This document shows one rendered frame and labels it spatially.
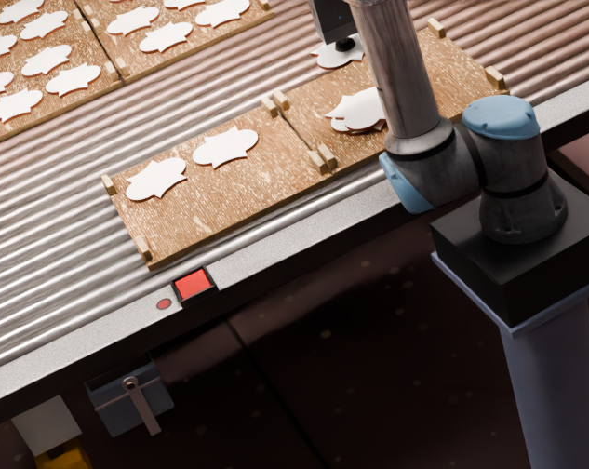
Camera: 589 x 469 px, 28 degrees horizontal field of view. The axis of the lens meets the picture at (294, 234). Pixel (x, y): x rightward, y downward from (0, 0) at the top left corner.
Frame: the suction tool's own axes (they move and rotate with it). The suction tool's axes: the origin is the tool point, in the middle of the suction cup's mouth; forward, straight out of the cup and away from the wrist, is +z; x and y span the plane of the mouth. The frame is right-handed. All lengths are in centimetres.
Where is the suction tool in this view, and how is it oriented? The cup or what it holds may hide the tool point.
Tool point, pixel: (346, 51)
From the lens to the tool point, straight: 238.8
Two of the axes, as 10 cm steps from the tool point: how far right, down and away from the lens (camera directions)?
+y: -9.2, 3.8, -0.6
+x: 2.8, 5.5, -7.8
